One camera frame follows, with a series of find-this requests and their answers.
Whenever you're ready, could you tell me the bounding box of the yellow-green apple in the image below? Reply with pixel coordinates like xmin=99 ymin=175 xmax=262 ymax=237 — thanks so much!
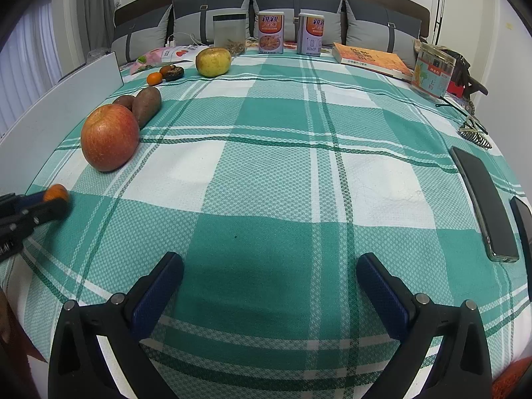
xmin=195 ymin=47 xmax=232 ymax=77

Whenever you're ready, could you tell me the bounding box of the black stand pole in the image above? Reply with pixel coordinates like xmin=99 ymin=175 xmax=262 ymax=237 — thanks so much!
xmin=432 ymin=0 xmax=444 ymax=46

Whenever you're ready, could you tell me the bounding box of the black smartphone clear case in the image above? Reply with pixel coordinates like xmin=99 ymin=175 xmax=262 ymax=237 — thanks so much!
xmin=451 ymin=146 xmax=520 ymax=262

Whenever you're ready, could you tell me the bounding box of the grey pillow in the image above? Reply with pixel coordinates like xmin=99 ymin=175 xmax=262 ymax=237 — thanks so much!
xmin=172 ymin=0 xmax=252 ymax=46
xmin=249 ymin=0 xmax=345 ymax=42
xmin=111 ymin=4 xmax=173 ymax=67
xmin=344 ymin=0 xmax=422 ymax=57

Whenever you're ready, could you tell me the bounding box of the green plaid cloth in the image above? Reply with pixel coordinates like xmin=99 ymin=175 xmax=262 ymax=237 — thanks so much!
xmin=0 ymin=52 xmax=532 ymax=399

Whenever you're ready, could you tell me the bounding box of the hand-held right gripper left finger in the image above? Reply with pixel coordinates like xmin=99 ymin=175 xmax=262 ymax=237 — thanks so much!
xmin=48 ymin=251 xmax=185 ymax=399

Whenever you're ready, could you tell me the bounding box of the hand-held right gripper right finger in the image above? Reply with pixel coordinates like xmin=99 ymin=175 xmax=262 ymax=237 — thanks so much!
xmin=356 ymin=253 xmax=493 ymax=399

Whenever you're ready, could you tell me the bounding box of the grey curtain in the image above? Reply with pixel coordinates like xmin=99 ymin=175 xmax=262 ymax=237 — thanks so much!
xmin=79 ymin=0 xmax=115 ymax=57

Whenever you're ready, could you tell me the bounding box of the large sweet potato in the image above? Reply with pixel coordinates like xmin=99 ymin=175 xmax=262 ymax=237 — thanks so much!
xmin=132 ymin=86 xmax=162 ymax=129

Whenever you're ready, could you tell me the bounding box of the white side board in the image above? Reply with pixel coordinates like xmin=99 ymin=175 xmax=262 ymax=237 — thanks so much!
xmin=0 ymin=51 xmax=124 ymax=194

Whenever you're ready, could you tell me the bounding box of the black bag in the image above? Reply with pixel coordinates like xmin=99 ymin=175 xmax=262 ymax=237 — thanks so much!
xmin=451 ymin=52 xmax=489 ymax=100

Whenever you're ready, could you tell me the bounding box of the black hairpin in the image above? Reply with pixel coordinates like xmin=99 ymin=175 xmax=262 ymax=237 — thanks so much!
xmin=436 ymin=97 xmax=474 ymax=115

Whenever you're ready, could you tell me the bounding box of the clear pen box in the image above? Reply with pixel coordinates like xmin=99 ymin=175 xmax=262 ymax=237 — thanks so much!
xmin=411 ymin=42 xmax=457 ymax=98

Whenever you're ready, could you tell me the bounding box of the white sheer curtain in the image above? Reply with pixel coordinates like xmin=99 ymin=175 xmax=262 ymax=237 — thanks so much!
xmin=0 ymin=0 xmax=63 ymax=134

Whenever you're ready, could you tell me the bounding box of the pink snack bag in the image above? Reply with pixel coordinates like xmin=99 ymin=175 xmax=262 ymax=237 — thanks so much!
xmin=129 ymin=46 xmax=204 ymax=74

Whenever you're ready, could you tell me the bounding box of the orange label can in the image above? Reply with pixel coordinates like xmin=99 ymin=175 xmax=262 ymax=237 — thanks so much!
xmin=258 ymin=11 xmax=285 ymax=55

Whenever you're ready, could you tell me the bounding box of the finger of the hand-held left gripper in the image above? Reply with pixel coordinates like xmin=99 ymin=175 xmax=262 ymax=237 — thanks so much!
xmin=0 ymin=198 xmax=69 ymax=244
xmin=0 ymin=191 xmax=46 ymax=219

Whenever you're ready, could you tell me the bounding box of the orange book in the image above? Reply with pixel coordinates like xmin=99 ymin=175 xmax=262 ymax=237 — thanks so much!
xmin=332 ymin=42 xmax=414 ymax=81

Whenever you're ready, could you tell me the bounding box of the red printed blanket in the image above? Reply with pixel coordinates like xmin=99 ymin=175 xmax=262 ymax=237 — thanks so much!
xmin=0 ymin=287 xmax=532 ymax=399

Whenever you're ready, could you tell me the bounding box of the red apple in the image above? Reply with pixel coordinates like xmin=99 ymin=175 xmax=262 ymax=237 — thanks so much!
xmin=80 ymin=105 xmax=140 ymax=172

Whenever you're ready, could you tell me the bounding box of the white charger cable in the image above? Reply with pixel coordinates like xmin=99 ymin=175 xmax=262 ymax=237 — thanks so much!
xmin=166 ymin=32 xmax=212 ymax=48

